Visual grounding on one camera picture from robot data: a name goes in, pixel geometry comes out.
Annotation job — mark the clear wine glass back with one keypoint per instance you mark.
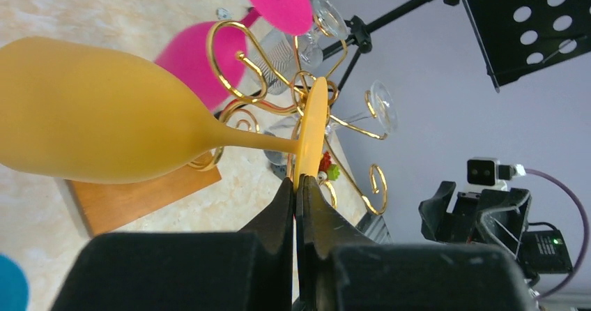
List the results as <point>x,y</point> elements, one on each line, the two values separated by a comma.
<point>278,47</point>

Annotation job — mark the dark grey lego plate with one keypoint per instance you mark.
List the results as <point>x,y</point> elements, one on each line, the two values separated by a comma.
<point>375,228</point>

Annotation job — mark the blue wine glass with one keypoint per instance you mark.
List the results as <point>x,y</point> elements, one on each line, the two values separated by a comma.
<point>14,286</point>

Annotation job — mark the yellow wine glass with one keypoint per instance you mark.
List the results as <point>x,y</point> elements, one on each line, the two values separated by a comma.
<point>98,115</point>

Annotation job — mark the clear wine glass right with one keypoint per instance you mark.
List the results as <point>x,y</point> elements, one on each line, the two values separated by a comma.
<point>379,106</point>

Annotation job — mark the clear wine glass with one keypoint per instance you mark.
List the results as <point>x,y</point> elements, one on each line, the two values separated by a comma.
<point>278,47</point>
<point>379,106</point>

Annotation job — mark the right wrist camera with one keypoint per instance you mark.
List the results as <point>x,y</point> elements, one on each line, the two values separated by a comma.
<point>489,173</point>

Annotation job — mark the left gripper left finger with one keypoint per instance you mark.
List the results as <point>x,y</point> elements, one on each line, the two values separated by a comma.
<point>250,269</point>

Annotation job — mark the toy bricks red green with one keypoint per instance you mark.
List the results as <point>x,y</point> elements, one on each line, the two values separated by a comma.
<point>328,170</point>

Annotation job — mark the black tripod stand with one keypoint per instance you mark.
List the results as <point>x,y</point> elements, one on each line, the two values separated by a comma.
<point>360,34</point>

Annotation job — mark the wooden rack base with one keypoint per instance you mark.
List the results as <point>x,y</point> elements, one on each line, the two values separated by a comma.
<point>106,207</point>

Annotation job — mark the black music stand tray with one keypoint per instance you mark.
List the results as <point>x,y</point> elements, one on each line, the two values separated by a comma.
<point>519,37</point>

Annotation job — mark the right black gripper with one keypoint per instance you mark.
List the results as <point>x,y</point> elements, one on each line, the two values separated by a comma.
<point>500,218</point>

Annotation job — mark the pink wine glass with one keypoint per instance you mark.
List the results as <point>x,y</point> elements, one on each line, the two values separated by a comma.
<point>188,54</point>

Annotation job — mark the gold wire glass rack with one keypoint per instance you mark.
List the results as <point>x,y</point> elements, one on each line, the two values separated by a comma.
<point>299,94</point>

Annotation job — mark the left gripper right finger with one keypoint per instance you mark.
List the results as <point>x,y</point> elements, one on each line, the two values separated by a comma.
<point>339,268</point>

